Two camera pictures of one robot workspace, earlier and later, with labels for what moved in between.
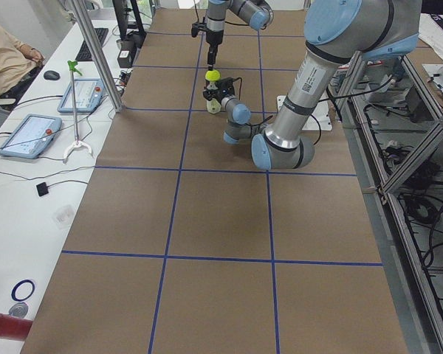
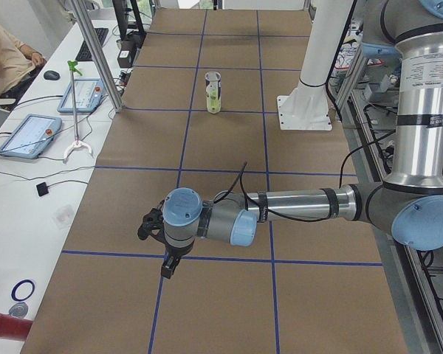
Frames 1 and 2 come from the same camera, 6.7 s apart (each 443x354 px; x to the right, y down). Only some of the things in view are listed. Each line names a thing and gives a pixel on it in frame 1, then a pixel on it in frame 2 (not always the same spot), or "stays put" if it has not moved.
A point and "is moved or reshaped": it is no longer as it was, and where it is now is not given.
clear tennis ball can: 213,106 stays put
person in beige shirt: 9,66 stays put
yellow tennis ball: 213,75 is moved or reshaped
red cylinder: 6,327 stays put
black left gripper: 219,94 -> 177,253
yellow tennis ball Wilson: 213,106 stays put
